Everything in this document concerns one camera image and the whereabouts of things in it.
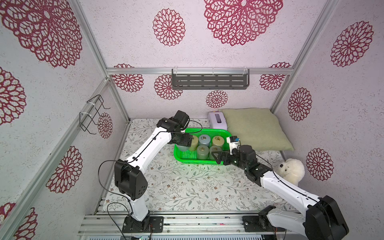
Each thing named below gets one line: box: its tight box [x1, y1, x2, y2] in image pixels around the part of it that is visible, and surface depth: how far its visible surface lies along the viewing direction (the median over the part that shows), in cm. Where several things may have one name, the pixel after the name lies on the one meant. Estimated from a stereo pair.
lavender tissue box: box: [208, 111, 228, 130], surface depth 108 cm
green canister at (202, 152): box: [197, 145, 210, 160], surface depth 94 cm
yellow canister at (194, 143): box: [189, 135, 199, 151], surface depth 99 cm
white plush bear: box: [277, 158, 305, 187], surface depth 74 cm
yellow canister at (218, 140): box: [212, 135, 225, 146], surface depth 99 cm
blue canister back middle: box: [198, 134, 211, 147], surface depth 99 cm
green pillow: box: [219, 108, 294, 152], surface depth 101 cm
